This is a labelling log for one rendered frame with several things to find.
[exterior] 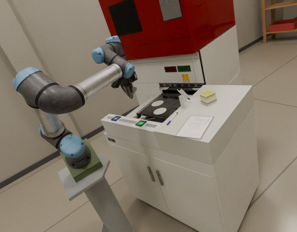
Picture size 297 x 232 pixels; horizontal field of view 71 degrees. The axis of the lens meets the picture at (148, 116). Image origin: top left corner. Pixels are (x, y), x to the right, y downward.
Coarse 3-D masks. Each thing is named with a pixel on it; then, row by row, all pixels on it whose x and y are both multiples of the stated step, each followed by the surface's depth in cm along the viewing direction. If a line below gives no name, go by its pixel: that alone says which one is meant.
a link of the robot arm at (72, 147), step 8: (64, 136) 112; (72, 136) 111; (56, 144) 111; (64, 144) 109; (72, 144) 110; (80, 144) 111; (64, 152) 108; (72, 152) 108; (80, 152) 111; (72, 160) 116
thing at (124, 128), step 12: (108, 120) 156; (120, 120) 150; (132, 120) 144; (144, 120) 139; (108, 132) 163; (120, 132) 150; (132, 132) 140; (144, 132) 130; (144, 144) 138; (156, 144) 129
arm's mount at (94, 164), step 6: (90, 144) 134; (90, 150) 132; (96, 156) 131; (66, 162) 127; (90, 162) 129; (96, 162) 130; (72, 168) 126; (78, 168) 127; (84, 168) 127; (90, 168) 128; (96, 168) 131; (72, 174) 125; (78, 174) 125; (84, 174) 128; (78, 180) 127
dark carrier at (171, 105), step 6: (162, 96) 180; (168, 96) 177; (174, 96) 173; (168, 102) 167; (174, 102) 163; (144, 108) 170; (150, 108) 167; (156, 108) 163; (168, 108) 157; (174, 108) 154; (150, 114) 157; (162, 114) 152; (168, 114) 149
